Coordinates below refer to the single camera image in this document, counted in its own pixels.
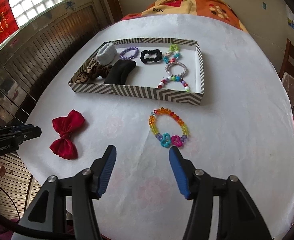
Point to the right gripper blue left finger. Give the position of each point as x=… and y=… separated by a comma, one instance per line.
x=102, y=169

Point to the white lace tablecloth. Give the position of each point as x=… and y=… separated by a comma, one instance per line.
x=244, y=126

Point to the black scrunchie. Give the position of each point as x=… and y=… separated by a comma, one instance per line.
x=150, y=56

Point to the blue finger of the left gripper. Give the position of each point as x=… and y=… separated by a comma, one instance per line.
x=24, y=132

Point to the wall calendar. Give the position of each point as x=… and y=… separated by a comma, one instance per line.
x=290, y=17

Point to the striped black white tray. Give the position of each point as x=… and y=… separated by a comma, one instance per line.
x=143, y=81

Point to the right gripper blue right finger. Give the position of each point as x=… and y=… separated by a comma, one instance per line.
x=183, y=170

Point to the leopard print hair bow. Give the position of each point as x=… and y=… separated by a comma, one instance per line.
x=85, y=71

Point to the wooden chair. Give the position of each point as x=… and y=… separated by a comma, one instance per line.
x=286, y=74

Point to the red satin bow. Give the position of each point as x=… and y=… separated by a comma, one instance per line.
x=66, y=126

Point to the orange patterned love blanket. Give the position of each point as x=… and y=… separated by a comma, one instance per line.
x=215, y=9

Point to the white scrunchie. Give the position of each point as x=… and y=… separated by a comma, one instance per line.
x=106, y=54

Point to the brown scrunchie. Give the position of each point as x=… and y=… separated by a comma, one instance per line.
x=99, y=70

